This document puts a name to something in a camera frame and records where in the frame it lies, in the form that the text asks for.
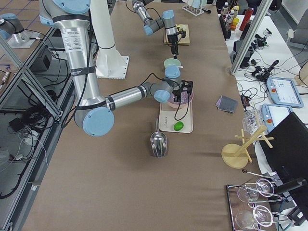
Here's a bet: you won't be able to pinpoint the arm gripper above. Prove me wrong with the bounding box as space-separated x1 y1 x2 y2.
172 80 193 102
167 30 186 59

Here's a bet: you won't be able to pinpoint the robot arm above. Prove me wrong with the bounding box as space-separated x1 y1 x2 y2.
39 0 193 137
132 0 186 59

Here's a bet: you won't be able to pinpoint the clear ice cubes pile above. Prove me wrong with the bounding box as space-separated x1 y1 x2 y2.
168 91 193 105

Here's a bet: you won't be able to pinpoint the pink bowl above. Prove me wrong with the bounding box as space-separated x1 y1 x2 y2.
167 91 193 109

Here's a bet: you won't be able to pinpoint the green bowl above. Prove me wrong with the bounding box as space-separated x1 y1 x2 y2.
164 58 182 68

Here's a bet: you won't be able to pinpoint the metal ice scoop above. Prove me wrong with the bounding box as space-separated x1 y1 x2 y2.
150 118 167 158

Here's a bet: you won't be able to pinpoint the bamboo cutting board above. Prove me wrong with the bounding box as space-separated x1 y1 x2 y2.
176 24 190 46

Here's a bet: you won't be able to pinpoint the cream plastic tray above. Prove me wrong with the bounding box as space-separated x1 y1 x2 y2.
159 102 193 133

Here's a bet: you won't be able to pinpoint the green lime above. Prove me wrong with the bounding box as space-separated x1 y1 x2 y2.
173 121 184 131

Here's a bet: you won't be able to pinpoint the grey folded cloth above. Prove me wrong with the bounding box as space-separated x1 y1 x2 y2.
216 95 238 113

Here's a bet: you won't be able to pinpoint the wooden mug tree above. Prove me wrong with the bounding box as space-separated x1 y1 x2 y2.
221 124 274 169

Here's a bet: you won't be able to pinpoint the red bottle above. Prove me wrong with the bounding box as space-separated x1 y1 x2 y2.
239 8 254 31

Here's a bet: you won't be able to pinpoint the blue teach pendant near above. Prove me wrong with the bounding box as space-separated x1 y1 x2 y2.
261 103 293 132

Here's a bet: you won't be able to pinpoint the blue teach pendant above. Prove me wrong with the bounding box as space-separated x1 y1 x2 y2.
261 103 293 132
266 77 304 108

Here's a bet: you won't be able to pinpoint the blue teach pendant far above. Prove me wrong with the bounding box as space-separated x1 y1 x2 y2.
266 77 304 108

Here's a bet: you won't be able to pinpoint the black monitor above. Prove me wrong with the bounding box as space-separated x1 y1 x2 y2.
260 112 308 183

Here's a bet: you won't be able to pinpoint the wine glass rack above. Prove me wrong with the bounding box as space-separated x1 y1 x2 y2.
226 178 288 231

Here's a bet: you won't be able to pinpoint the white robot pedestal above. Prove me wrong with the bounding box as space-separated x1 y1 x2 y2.
90 0 129 79

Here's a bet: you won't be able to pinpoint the aluminium frame post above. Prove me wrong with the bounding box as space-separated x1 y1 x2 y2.
230 0 272 76

